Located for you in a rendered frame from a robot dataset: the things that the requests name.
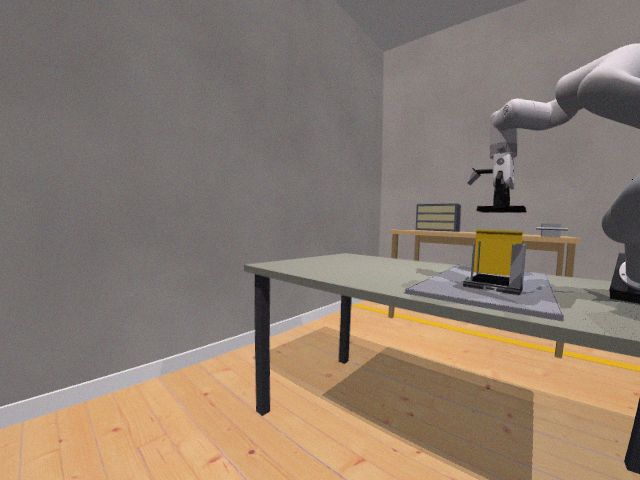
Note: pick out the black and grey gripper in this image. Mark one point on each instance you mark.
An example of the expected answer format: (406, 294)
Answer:
(503, 165)

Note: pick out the yellow open-top bin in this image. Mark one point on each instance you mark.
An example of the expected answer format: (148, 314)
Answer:
(495, 250)

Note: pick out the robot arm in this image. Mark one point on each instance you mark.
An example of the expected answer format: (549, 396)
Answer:
(610, 91)

